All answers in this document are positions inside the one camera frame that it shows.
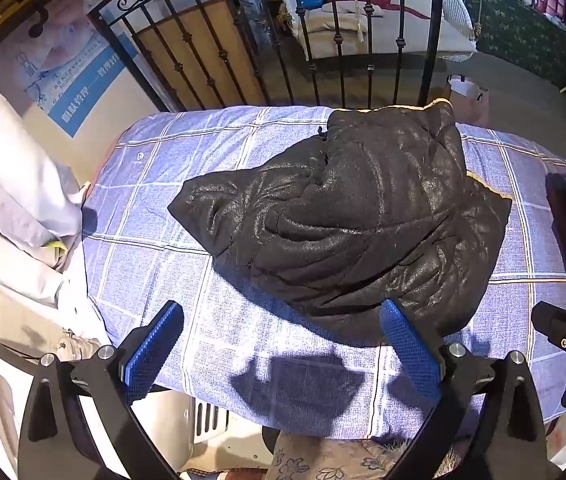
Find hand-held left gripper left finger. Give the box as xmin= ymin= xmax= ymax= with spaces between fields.
xmin=18 ymin=300 xmax=185 ymax=480

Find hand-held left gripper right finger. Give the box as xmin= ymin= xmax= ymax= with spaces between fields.
xmin=379 ymin=299 xmax=549 ymax=480

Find black fur-lined jacket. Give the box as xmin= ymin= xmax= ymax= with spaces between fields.
xmin=170 ymin=101 xmax=513 ymax=348

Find blue plaid bed sheet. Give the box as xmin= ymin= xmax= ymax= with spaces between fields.
xmin=82 ymin=105 xmax=566 ymax=441

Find white vented appliance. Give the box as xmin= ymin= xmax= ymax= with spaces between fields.
xmin=183 ymin=395 xmax=231 ymax=456

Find person's floral pants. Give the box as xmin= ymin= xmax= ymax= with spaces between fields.
xmin=268 ymin=432 xmax=464 ymax=480

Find white folded quilt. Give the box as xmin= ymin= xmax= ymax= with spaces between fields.
xmin=0 ymin=210 xmax=108 ymax=361

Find white pillow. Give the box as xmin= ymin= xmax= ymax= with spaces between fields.
xmin=0 ymin=45 xmax=86 ymax=251

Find paper shopping bag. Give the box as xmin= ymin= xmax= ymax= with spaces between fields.
xmin=444 ymin=75 xmax=490 ymax=126

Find green patterned cloth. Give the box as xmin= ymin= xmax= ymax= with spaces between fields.
xmin=464 ymin=0 xmax=566 ymax=88

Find wooden board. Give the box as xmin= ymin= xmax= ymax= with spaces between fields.
xmin=138 ymin=0 xmax=269 ymax=111

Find black iron railing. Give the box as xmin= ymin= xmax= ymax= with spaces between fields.
xmin=87 ymin=0 xmax=456 ymax=113

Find cream folded blanket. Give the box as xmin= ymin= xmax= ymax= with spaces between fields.
xmin=304 ymin=2 xmax=404 ymax=36

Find wall poster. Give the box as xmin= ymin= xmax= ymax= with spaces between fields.
xmin=0 ymin=0 xmax=128 ymax=138

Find hanging rope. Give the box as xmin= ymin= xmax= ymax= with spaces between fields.
xmin=468 ymin=0 xmax=485 ymax=43

